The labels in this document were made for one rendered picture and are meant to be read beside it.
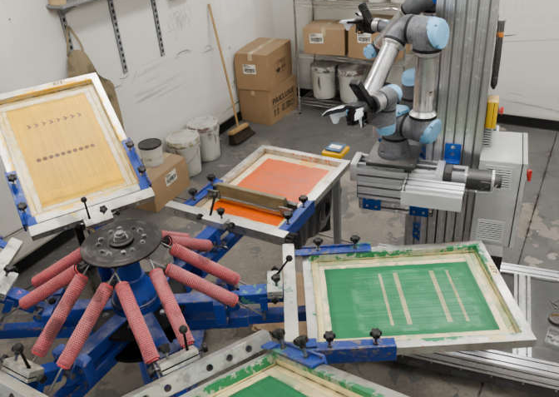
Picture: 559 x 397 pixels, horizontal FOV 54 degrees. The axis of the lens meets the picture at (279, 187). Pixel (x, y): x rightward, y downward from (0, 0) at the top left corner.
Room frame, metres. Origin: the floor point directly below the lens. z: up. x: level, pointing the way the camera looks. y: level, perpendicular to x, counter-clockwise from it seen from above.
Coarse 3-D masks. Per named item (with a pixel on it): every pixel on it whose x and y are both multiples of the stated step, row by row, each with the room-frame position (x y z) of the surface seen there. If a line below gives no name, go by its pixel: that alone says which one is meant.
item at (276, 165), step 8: (272, 160) 2.90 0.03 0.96; (256, 168) 2.81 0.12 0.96; (264, 168) 2.80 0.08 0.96; (272, 168) 2.79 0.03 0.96; (280, 168) 2.79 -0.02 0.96; (288, 168) 2.78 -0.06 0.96; (248, 176) 2.72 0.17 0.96; (240, 184) 2.64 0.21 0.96; (224, 200) 2.49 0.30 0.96; (216, 208) 2.41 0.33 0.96; (232, 208) 2.40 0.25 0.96; (240, 208) 2.39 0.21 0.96; (248, 208) 2.38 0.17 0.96
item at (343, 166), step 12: (252, 156) 2.90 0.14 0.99; (288, 156) 2.91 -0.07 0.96; (300, 156) 2.87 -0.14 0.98; (312, 156) 2.83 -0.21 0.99; (324, 156) 2.82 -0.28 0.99; (240, 168) 2.77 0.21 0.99; (348, 168) 2.71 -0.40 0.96; (228, 180) 2.66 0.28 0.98; (336, 180) 2.58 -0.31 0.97; (324, 192) 2.45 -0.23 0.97; (276, 228) 2.13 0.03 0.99
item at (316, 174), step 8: (296, 168) 2.77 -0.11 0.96; (304, 168) 2.76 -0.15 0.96; (312, 168) 2.75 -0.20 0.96; (320, 168) 2.75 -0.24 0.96; (312, 176) 2.66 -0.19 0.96; (320, 176) 2.65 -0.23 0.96; (312, 184) 2.58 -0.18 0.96; (272, 192) 2.52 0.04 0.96; (304, 192) 2.49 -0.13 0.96; (288, 200) 2.43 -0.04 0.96; (296, 200) 2.43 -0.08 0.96; (256, 208) 2.38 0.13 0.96; (248, 216) 2.30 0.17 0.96; (256, 216) 2.30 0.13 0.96; (264, 216) 2.29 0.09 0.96; (272, 216) 2.29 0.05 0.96; (280, 216) 2.28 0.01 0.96; (272, 224) 2.22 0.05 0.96
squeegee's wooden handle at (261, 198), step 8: (216, 184) 2.48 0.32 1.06; (224, 184) 2.47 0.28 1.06; (224, 192) 2.46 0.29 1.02; (232, 192) 2.43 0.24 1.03; (240, 192) 2.40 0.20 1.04; (248, 192) 2.38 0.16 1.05; (256, 192) 2.36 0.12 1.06; (264, 192) 2.35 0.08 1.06; (240, 200) 2.40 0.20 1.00; (248, 200) 2.38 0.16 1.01; (256, 200) 2.35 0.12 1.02; (264, 200) 2.33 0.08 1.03; (272, 200) 2.30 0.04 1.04; (280, 200) 2.28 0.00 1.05
